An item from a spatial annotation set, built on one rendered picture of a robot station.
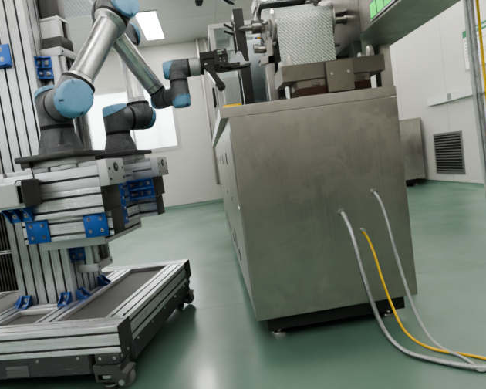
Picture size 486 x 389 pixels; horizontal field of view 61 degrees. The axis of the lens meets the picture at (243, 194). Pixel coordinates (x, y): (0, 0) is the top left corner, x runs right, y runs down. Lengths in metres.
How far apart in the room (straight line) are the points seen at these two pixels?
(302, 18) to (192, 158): 5.63
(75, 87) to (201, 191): 5.98
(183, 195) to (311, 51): 5.73
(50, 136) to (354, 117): 1.08
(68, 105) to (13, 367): 0.92
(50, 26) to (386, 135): 1.40
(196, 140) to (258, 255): 5.88
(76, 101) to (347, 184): 0.99
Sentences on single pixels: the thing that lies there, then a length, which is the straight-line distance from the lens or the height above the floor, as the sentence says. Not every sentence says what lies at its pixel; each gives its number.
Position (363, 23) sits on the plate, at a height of 1.17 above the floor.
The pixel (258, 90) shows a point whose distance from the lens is 2.86.
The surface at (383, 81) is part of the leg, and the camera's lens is 2.10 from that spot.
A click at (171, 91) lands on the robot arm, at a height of 1.02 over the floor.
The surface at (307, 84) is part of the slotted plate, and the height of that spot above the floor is 0.95.
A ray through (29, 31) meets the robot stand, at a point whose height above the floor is 1.31.
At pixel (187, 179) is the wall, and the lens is 7.34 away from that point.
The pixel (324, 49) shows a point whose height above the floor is 1.12.
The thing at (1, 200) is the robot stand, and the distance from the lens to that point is 1.56.
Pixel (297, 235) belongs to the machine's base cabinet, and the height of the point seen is 0.40.
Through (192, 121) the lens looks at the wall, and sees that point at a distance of 7.37.
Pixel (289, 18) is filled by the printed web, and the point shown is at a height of 1.26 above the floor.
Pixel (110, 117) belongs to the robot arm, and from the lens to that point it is 2.05.
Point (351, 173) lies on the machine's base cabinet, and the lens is 1.60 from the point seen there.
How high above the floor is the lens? 0.71
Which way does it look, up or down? 5 degrees down
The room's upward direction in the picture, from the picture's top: 8 degrees counter-clockwise
